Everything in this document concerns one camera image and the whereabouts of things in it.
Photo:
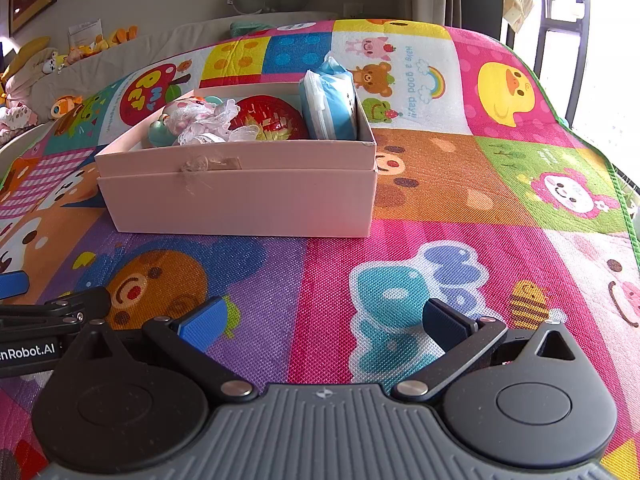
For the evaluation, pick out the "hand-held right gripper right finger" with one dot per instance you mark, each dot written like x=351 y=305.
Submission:
x=444 y=325

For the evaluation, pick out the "red round packet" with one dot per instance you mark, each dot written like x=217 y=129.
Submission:
x=267 y=117

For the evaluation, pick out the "black metal rack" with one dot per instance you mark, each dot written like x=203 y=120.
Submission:
x=560 y=25

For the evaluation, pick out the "blue tissue packet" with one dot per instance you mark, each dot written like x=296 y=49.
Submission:
x=332 y=100

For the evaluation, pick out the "pale pink cardboard box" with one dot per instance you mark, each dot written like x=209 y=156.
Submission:
x=240 y=200

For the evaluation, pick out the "white wall socket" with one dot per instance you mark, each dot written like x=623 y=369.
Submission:
x=353 y=10

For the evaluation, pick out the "white paper card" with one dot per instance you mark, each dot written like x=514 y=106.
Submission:
x=85 y=32

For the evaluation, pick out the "pink doll with white lace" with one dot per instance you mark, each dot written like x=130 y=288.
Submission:
x=192 y=120

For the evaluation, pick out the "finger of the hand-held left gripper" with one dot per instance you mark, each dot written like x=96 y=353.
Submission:
x=12 y=285
x=55 y=309

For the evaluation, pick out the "plush doll with yellow hat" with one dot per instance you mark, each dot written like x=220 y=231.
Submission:
x=30 y=62

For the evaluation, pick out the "beige hanging towel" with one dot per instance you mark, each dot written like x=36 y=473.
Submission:
x=517 y=2

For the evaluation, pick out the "colourful cartoon play mat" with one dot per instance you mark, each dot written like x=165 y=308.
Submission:
x=450 y=260

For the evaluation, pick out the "yellow plush toys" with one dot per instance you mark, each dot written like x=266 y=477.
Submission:
x=107 y=40

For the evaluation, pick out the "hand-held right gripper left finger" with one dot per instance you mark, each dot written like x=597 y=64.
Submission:
x=206 y=322

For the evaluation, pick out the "green cloth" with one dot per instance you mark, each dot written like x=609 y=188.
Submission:
x=250 y=29

